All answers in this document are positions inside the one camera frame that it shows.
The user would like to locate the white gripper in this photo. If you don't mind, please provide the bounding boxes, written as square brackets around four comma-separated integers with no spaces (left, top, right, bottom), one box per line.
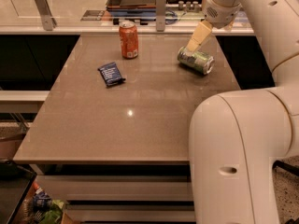
[186,0,241,52]

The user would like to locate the green soda can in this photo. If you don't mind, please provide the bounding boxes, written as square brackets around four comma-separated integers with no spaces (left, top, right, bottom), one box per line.
[177,47,214,75]

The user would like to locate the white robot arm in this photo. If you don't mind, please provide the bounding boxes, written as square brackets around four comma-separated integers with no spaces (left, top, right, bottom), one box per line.
[189,0,299,224]

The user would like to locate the orange soda can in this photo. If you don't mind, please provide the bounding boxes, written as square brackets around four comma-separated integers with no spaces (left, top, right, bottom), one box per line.
[119,21,138,59]

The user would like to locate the small metal cylinders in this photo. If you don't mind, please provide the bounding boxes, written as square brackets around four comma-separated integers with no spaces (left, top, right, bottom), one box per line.
[178,1,200,12]

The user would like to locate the dark tray stack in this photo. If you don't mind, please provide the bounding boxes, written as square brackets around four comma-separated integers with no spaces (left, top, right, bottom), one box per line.
[106,0,156,17]

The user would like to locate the dark blue snack packet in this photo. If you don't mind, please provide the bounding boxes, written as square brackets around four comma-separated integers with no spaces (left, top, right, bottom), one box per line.
[98,63,125,87]

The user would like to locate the grey table drawer unit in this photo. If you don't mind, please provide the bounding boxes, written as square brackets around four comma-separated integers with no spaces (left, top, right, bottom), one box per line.
[36,165,195,224]

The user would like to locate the black bin with trash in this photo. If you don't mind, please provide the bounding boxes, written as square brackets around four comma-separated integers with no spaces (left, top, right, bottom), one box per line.
[0,160,64,224]

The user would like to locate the middle metal glass bracket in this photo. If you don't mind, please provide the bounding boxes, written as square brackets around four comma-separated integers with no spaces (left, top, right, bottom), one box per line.
[156,0,166,32]

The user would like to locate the metal glass bracket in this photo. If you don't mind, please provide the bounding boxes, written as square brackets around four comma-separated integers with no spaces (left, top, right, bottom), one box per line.
[156,0,166,32]
[35,0,56,31]

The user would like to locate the left metal glass bracket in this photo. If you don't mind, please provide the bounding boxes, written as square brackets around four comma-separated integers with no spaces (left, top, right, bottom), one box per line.
[35,0,56,31]

